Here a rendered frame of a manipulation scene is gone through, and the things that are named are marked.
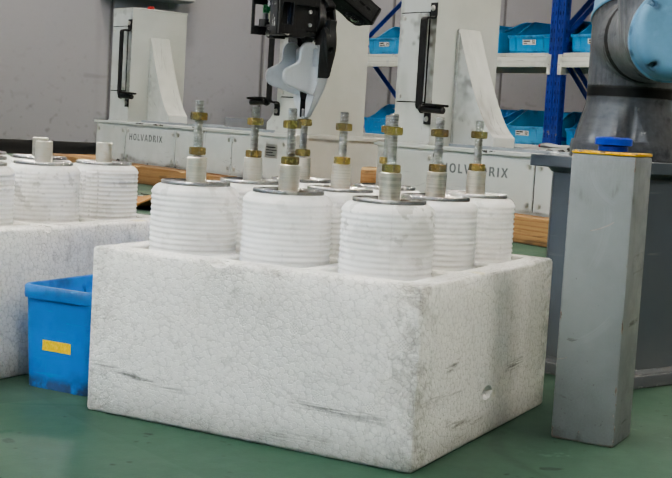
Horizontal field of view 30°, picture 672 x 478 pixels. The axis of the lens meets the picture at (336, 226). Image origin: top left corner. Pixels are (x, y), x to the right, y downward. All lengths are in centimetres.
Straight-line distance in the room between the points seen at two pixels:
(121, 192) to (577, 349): 67
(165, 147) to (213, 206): 422
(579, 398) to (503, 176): 256
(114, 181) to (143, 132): 402
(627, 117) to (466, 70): 259
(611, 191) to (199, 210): 44
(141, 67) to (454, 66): 212
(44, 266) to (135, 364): 26
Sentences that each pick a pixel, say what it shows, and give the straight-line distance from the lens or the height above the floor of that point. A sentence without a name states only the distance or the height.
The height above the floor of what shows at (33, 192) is 22.
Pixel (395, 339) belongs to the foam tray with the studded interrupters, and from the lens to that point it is 120.
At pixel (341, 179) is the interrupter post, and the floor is 26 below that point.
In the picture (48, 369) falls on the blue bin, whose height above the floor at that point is 2.
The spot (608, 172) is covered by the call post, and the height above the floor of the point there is 29.
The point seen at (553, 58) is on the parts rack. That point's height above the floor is 76.
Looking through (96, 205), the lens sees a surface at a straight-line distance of 172.
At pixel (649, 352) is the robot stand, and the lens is 175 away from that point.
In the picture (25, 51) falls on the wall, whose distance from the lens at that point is 818.
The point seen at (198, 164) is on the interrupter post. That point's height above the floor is 27.
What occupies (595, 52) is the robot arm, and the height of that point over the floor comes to 44.
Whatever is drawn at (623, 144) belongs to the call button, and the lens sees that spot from 137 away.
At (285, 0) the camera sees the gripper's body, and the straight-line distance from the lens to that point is 153.
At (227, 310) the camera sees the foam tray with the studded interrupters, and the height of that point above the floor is 13.
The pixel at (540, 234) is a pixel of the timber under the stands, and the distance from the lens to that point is 370.
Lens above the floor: 33
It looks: 5 degrees down
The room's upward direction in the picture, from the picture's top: 3 degrees clockwise
